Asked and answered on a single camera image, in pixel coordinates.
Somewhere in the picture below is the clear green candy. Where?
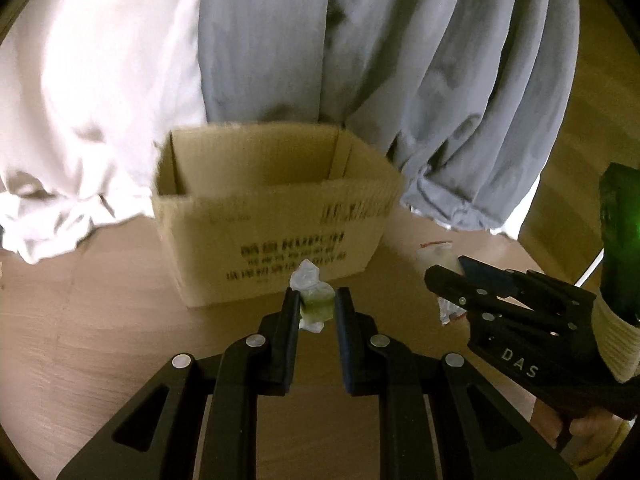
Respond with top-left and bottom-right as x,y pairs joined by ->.
290,259 -> 336,335

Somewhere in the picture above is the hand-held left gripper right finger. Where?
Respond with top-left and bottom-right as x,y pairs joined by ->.
335,286 -> 581,480

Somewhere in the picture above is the cardboard box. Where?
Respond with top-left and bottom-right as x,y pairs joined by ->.
151,124 -> 405,310

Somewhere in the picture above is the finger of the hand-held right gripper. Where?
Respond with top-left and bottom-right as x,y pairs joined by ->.
424,264 -> 577,337
458,255 -> 597,312

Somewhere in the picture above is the white curtain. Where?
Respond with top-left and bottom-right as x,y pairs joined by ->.
0,0 -> 210,266

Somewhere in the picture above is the white cable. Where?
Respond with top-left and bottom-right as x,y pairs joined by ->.
579,249 -> 602,289

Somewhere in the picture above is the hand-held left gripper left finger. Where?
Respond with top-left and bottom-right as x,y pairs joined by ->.
55,287 -> 302,480

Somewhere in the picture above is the person's right forearm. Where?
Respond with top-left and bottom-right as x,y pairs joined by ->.
590,162 -> 640,386

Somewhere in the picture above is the grey curtain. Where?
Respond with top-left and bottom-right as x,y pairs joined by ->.
197,0 -> 582,234

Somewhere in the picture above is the person's right hand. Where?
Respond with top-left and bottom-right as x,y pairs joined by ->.
531,399 -> 628,465

